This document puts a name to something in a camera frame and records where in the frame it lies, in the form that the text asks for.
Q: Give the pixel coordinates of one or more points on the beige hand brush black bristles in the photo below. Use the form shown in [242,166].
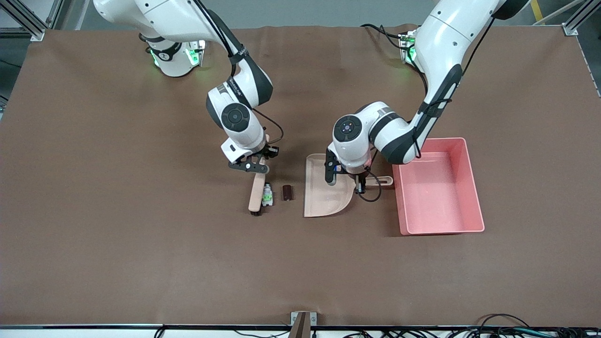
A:
[257,192]

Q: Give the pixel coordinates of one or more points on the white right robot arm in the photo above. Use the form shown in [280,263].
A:
[239,122]

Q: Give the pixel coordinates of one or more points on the brown table mat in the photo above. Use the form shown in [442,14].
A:
[281,263]

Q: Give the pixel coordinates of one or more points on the pink plastic bin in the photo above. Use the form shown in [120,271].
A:
[436,202]

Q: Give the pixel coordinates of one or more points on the aluminium frame profile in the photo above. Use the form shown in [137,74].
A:
[570,29]
[35,32]

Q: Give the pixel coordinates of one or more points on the dark brown electronic component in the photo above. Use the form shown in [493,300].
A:
[287,193]

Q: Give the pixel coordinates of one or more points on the small white green bottle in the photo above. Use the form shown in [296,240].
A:
[267,196]

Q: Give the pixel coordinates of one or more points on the beige plastic dustpan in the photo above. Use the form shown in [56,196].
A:
[324,197]

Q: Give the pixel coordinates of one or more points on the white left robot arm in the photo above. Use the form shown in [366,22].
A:
[441,42]

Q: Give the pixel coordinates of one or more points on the metal table edge bracket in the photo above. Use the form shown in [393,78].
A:
[303,324]

